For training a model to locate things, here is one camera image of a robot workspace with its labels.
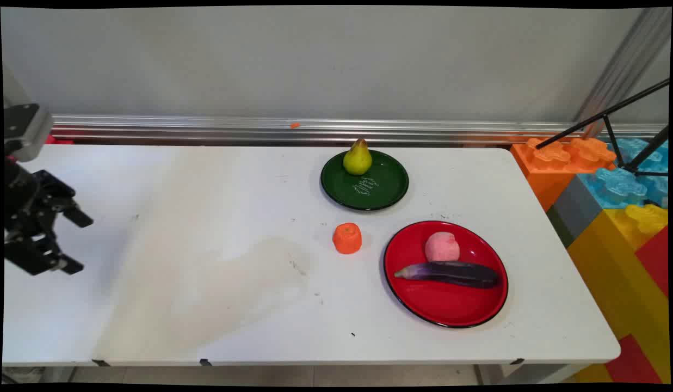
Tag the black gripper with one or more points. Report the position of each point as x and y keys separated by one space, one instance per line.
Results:
x=20 y=201

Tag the purple toy eggplant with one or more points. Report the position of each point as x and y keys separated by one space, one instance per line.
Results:
x=456 y=274

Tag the red giant building block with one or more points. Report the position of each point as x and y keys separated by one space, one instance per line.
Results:
x=654 y=258
x=59 y=140

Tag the orange toy fruit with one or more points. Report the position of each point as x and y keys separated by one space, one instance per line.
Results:
x=347 y=239

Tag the yellow-green pear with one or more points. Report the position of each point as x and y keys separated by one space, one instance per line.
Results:
x=358 y=160

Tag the green enamel plate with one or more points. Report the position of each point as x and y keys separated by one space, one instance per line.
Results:
x=380 y=190

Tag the pink toy peach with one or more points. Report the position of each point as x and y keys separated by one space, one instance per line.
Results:
x=442 y=247

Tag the red enamel plate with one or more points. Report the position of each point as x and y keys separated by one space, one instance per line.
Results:
x=445 y=305

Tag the orange giant building block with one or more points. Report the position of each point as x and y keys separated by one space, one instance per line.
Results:
x=543 y=169

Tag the grey giant building block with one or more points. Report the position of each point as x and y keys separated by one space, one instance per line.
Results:
x=578 y=209

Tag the yellow giant building block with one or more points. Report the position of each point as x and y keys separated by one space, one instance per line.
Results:
x=613 y=261

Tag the black tripod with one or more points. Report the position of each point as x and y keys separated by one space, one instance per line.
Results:
x=608 y=117

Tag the blue giant building block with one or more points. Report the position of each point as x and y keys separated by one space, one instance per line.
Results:
x=619 y=188

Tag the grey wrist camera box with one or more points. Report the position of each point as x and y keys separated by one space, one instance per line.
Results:
x=26 y=130

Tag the horizontal aluminium rail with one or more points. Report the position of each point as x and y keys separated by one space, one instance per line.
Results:
x=205 y=129

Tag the white table leg frame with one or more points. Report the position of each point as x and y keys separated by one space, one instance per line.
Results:
x=532 y=373

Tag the slanted aluminium post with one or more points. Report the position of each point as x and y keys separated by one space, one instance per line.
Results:
x=624 y=65

